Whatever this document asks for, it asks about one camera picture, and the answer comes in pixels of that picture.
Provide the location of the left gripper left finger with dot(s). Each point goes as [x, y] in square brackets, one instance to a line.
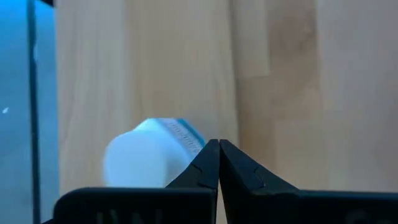
[192, 199]

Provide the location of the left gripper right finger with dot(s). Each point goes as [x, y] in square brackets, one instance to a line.
[255, 199]

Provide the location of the white bottle teal label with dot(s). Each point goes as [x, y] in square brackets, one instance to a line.
[146, 158]

